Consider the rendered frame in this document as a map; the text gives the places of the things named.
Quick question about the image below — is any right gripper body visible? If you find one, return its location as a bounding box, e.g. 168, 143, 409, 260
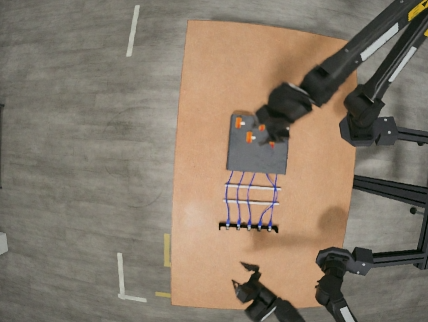
263, 112, 295, 141

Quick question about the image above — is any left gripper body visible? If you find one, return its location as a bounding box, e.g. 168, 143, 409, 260
241, 267, 267, 294

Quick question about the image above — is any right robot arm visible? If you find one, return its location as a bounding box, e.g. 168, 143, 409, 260
251, 0, 428, 141

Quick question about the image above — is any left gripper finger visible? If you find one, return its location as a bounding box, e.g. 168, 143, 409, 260
230, 280, 241, 291
238, 262, 258, 274

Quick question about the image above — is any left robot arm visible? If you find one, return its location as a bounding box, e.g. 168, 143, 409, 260
234, 252, 358, 322

